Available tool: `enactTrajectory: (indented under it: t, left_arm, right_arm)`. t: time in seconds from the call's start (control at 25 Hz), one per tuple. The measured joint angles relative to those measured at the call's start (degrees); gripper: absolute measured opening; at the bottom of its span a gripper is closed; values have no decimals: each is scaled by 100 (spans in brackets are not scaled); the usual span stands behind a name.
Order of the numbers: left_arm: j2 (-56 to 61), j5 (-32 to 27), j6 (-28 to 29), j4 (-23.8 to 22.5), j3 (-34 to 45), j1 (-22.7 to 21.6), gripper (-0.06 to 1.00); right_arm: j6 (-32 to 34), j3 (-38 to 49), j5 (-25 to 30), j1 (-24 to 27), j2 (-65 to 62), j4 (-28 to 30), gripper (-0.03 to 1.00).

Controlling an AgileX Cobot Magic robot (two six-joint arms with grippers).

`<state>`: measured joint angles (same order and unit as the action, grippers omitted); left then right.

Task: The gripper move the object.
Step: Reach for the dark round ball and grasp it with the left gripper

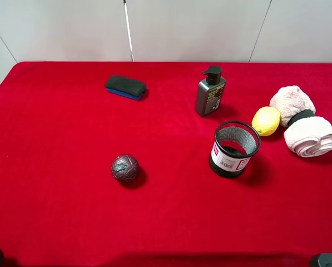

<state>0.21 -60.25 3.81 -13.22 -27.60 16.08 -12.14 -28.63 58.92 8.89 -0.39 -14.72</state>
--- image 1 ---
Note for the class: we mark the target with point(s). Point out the black mesh pen cup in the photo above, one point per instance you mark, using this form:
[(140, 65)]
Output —
[(235, 142)]

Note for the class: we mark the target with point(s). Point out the grey pump bottle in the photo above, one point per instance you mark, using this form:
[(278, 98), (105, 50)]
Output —
[(210, 91)]

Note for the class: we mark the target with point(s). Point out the black and blue board eraser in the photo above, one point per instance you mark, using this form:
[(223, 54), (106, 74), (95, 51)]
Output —
[(125, 87)]

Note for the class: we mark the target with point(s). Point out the yellow lemon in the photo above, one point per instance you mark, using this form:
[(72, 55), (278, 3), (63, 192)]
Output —
[(266, 121)]

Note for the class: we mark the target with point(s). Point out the dark foil-wrapped ball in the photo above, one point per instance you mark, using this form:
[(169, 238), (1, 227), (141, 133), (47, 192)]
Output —
[(124, 168)]

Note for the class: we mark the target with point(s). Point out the pink rolled towel black band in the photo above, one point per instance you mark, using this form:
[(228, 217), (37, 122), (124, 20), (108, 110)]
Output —
[(306, 134)]

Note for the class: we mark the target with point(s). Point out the red tablecloth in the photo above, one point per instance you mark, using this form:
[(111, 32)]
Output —
[(60, 131)]

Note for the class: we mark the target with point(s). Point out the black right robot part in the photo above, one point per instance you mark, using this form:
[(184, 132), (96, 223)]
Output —
[(321, 260)]

